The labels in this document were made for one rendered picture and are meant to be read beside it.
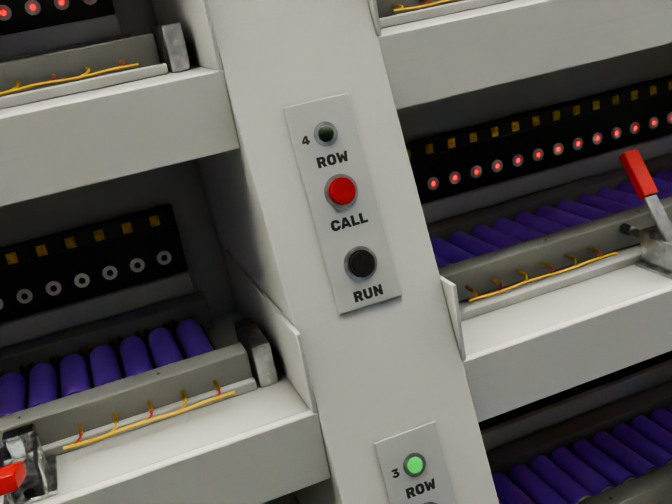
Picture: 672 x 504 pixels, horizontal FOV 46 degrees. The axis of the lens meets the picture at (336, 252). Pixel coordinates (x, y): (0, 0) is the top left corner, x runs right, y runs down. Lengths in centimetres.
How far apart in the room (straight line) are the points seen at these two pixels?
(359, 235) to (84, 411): 19
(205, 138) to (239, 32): 6
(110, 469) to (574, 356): 29
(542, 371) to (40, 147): 33
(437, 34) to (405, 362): 20
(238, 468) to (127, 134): 20
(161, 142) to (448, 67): 18
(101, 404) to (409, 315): 19
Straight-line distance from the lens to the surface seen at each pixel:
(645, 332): 57
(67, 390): 53
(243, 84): 46
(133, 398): 50
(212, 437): 47
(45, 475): 47
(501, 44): 52
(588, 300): 56
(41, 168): 45
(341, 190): 46
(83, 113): 45
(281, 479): 48
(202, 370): 50
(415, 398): 48
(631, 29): 58
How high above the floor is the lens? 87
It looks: 4 degrees down
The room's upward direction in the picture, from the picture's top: 15 degrees counter-clockwise
